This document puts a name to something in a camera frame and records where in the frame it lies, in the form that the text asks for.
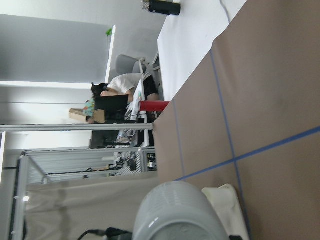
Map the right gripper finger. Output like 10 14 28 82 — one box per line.
229 235 243 240

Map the grey plastic cup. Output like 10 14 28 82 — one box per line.
132 181 229 240

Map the white plastic tray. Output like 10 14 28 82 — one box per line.
201 184 250 240

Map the red cylinder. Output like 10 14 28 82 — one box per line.
139 100 170 112

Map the person in white shirt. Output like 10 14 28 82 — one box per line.
91 73 160 102

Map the black left camera cable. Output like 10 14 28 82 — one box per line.
77 226 133 240

